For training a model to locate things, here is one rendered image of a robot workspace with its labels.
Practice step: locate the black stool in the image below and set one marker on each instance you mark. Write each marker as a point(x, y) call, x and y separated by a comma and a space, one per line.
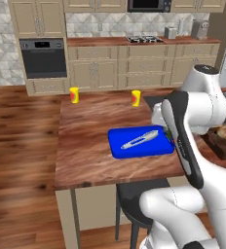
point(131, 197)

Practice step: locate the yellow bottle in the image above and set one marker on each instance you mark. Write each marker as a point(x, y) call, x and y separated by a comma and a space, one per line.
point(136, 98)
point(74, 95)

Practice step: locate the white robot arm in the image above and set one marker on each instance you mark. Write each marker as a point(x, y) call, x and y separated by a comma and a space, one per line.
point(215, 181)

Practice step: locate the black hob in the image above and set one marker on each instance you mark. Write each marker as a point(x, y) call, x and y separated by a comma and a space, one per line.
point(144, 39)

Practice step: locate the blue tray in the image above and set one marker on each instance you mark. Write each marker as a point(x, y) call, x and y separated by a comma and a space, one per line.
point(131, 152)

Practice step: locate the beige tall oven cabinet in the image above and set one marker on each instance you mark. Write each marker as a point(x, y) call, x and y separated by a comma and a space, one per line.
point(37, 17)

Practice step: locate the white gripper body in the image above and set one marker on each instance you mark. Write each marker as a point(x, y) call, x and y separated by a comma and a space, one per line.
point(158, 114)

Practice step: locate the silver toaster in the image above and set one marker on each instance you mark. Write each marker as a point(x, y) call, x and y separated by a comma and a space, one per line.
point(170, 32)

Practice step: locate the black wall oven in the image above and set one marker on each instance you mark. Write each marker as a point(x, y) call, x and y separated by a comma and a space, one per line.
point(43, 60)

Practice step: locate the beige wall cupboards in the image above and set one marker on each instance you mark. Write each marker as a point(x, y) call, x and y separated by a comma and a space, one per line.
point(197, 5)
point(95, 5)

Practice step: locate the white paper towel roll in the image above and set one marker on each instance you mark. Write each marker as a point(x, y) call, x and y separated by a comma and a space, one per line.
point(181, 26)

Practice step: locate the grey coffee machine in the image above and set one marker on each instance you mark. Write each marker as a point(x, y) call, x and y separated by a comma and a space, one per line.
point(200, 29)

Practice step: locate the beige dining counter base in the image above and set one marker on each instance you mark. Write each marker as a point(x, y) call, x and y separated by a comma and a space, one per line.
point(95, 207)

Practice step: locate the dark grey tray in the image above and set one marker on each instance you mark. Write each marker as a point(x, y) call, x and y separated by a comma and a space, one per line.
point(152, 99)

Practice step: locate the black microwave oven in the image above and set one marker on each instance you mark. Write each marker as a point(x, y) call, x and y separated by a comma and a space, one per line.
point(149, 5)

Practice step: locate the wall socket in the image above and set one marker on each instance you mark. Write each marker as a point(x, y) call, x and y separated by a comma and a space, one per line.
point(100, 26)

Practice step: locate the beige base cupboards run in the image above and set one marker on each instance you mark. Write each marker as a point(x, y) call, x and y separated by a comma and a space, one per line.
point(118, 69)

